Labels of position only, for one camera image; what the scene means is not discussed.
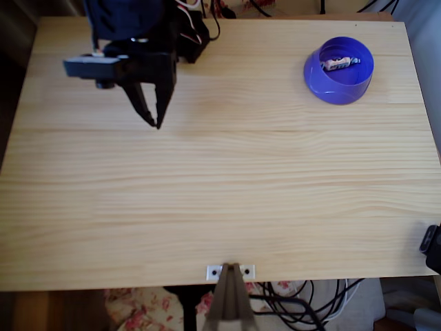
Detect purple plastic bowl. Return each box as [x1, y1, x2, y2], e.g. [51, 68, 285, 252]
[302, 36, 375, 106]

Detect black webcam on gripper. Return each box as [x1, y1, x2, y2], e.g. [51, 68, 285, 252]
[63, 54, 121, 91]

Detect floral cushion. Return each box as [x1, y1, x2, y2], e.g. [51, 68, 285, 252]
[103, 279, 294, 331]

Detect black stand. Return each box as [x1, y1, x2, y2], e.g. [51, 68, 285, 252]
[163, 285, 216, 331]

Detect white cushion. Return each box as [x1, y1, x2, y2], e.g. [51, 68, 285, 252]
[306, 277, 385, 331]

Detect white metal bracket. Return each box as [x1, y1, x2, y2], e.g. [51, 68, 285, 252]
[205, 264, 256, 281]

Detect thick black cable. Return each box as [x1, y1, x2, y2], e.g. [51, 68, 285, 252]
[249, 293, 327, 331]

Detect thin black cable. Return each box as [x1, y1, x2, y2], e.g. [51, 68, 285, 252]
[263, 279, 367, 328]

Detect white cable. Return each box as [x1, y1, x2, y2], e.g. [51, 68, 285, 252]
[308, 278, 356, 325]

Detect black side camera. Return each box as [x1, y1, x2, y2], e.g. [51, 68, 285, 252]
[418, 223, 441, 275]

